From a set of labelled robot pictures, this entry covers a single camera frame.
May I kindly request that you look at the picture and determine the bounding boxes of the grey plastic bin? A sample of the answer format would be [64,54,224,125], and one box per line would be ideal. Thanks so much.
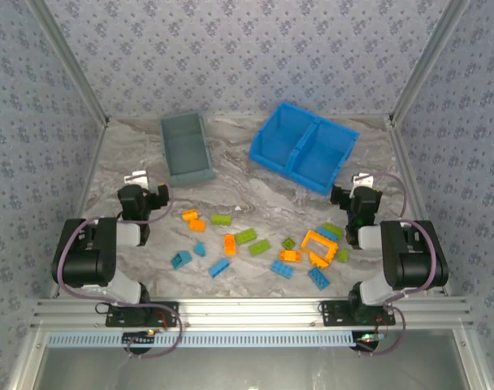
[159,111,216,189]

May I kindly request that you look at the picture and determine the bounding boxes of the orange lego window frame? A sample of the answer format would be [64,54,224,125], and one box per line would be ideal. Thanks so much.
[301,229,339,265]

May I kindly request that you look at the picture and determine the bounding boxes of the small electronics board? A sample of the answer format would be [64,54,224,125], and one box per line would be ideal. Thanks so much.
[122,331,157,347]
[354,331,385,353]

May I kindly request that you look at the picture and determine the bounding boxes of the grey metal panel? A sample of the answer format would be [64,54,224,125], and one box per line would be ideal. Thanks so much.
[39,347,470,390]

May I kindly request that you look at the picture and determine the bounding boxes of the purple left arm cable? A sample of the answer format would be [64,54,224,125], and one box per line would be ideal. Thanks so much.
[50,172,184,360]

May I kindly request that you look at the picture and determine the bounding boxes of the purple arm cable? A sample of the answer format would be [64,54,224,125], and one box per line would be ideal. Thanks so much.
[354,172,451,358]
[50,172,184,360]

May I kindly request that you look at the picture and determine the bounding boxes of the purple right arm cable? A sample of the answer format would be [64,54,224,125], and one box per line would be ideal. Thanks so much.
[354,172,451,358]

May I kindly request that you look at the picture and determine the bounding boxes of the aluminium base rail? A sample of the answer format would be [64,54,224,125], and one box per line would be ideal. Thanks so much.
[30,297,475,329]

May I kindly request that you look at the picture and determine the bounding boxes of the aluminium corner post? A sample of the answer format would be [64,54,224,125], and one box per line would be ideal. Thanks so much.
[388,0,472,122]
[27,0,111,123]

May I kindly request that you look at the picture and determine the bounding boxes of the light blue slotted cable duct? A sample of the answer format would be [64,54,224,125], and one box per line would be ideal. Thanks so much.
[46,329,353,349]

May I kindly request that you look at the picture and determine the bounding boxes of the aluminium frame leg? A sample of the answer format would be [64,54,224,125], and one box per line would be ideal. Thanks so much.
[9,328,43,390]
[453,327,492,390]

